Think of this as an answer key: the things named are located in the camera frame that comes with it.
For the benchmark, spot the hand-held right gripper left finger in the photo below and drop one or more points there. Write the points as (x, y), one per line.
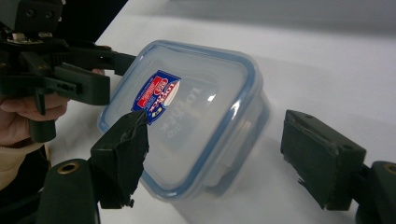
(124, 155)

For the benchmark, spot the small clear blue-rimmed food container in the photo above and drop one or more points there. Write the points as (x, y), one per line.
(193, 124)

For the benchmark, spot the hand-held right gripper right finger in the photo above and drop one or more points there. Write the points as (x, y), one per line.
(320, 161)

